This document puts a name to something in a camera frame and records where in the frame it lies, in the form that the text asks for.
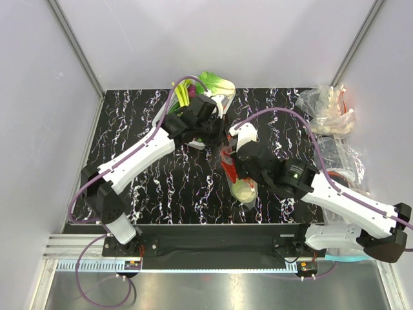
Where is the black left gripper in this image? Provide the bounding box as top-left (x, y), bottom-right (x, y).
top-left (196, 114), bottom-right (230, 147)

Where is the red toy lobster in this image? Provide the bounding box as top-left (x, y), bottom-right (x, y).
top-left (220, 146), bottom-right (237, 183)

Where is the round green cabbage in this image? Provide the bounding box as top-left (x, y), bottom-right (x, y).
top-left (230, 180), bottom-right (257, 203)

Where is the clear zip bag orange zipper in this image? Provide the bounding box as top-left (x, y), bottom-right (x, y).
top-left (220, 134), bottom-right (257, 209)

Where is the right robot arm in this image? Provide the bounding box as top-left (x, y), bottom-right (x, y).
top-left (232, 141), bottom-right (412, 263)

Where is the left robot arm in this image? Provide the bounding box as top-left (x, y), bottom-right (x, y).
top-left (81, 94), bottom-right (232, 256)

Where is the teal zip bag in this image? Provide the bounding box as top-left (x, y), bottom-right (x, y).
top-left (325, 254), bottom-right (368, 263)

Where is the white plastic basket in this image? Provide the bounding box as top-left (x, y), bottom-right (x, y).
top-left (154, 91), bottom-right (226, 150)

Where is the napa cabbage toy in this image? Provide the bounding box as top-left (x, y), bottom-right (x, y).
top-left (198, 71), bottom-right (236, 98)

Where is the purple onion toy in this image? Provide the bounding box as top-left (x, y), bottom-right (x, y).
top-left (187, 84), bottom-right (197, 98)

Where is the green leek toy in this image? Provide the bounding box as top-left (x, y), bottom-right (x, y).
top-left (174, 79), bottom-right (191, 107)

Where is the pile of clear bags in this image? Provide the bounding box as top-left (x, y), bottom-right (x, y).
top-left (296, 85), bottom-right (370, 197)

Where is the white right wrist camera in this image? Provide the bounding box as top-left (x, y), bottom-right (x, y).
top-left (229, 122), bottom-right (257, 151)

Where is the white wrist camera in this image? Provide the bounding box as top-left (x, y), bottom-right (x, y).
top-left (208, 94), bottom-right (232, 114)
top-left (229, 122), bottom-right (257, 151)

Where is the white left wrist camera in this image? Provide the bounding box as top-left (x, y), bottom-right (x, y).
top-left (208, 94), bottom-right (232, 114)

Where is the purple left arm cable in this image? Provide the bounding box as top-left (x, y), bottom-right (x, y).
top-left (68, 75), bottom-right (210, 224)

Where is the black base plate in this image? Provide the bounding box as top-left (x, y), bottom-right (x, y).
top-left (102, 223), bottom-right (315, 258)

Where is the aluminium frame post left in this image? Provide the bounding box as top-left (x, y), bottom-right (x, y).
top-left (45, 0), bottom-right (106, 99)

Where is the aluminium frame post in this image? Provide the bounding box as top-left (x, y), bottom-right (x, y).
top-left (330, 0), bottom-right (387, 87)
top-left (45, 0), bottom-right (106, 99)

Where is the purple floor cable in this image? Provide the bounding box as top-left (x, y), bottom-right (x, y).
top-left (74, 234), bottom-right (137, 307)

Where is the aluminium frame post right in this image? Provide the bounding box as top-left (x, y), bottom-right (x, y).
top-left (330, 0), bottom-right (387, 87)

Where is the white slotted cable duct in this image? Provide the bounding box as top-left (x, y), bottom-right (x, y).
top-left (57, 259), bottom-right (298, 274)

